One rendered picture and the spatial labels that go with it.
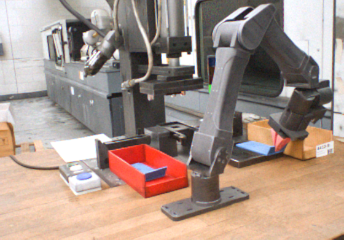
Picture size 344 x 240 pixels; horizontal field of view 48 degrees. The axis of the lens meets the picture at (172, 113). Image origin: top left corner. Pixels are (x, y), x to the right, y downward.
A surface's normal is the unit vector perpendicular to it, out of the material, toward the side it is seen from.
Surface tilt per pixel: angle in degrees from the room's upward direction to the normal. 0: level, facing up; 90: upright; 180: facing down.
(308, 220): 0
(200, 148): 70
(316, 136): 90
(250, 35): 90
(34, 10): 90
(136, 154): 90
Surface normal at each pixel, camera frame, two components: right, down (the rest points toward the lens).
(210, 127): -0.79, -0.18
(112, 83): 0.43, 0.15
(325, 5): -0.90, 0.14
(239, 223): -0.06, -0.98
